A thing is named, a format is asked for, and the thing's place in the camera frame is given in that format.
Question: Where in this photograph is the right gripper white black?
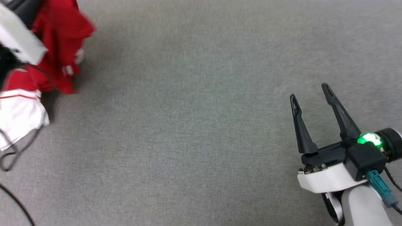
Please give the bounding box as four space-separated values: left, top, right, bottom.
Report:
290 83 402 193

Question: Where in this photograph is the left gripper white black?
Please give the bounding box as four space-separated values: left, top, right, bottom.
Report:
0 0 48 65

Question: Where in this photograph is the red white basketball jersey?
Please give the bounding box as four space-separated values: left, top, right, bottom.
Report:
0 0 96 152

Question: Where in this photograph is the grey fabric sofa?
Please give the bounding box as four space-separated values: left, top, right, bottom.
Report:
0 0 402 226

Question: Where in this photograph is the thin black cable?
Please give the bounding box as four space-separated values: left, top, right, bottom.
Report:
0 183 35 226
384 166 402 192

